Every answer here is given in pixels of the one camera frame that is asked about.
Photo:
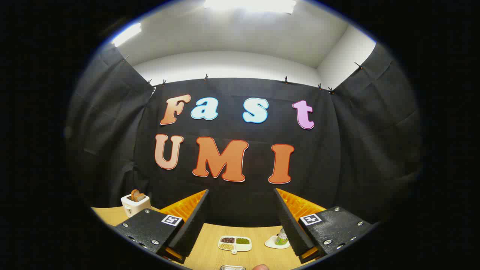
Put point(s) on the brown toast slice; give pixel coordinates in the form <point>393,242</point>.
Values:
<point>137,195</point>

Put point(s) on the white divided dish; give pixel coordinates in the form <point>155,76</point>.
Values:
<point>243,247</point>

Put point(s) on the green label bottle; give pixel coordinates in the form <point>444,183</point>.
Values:
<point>281,238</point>

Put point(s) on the small white plate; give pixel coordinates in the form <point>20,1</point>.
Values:
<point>270,243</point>

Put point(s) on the small ceiling light panel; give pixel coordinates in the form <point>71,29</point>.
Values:
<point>126,34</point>

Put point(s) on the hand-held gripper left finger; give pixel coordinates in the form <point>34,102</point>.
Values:
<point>193,228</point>

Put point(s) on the green beans pile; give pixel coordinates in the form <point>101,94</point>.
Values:
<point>243,241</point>

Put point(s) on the row of black cloth clips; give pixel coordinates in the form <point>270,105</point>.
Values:
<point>206,77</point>

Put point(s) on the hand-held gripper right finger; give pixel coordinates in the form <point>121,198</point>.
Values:
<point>290,225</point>

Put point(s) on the dark red beans pile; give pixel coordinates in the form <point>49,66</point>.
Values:
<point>228,240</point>

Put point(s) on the large ceiling light panel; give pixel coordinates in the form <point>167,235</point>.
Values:
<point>249,5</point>

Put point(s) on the black backdrop cloth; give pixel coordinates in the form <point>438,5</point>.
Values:
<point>240,202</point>

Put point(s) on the yellow soybeans pile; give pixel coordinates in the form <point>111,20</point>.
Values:
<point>226,246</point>

